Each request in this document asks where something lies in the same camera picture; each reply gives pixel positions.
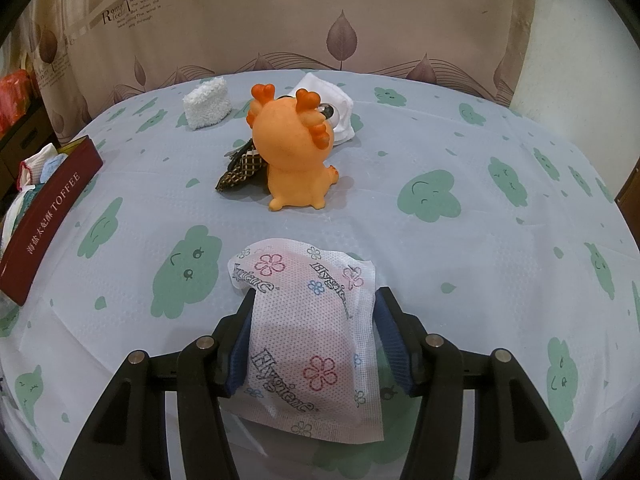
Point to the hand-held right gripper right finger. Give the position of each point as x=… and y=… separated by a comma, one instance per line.
x=392, y=345

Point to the red gift bag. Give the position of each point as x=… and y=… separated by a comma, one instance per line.
x=15, y=95

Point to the white sock with red rim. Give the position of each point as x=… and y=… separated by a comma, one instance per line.
x=32, y=167

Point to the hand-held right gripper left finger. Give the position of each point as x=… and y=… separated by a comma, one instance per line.
x=237, y=360

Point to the wooden door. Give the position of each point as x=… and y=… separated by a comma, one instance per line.
x=631, y=190

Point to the red tin box gold inside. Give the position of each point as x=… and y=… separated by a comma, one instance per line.
x=45, y=215

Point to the white flower-print wipe packet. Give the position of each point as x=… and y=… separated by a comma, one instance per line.
x=310, y=335

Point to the dark patterned key pouch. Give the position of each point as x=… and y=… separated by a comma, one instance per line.
x=242, y=167

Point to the beige leaf-print curtain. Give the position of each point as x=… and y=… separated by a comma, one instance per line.
x=350, y=10

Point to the blue fluffy cloth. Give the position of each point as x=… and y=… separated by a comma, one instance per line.
x=52, y=167

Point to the orange rubber toy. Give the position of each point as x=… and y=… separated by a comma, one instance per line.
x=295, y=150

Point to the white soft cloth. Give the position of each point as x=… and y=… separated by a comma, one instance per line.
x=320, y=90

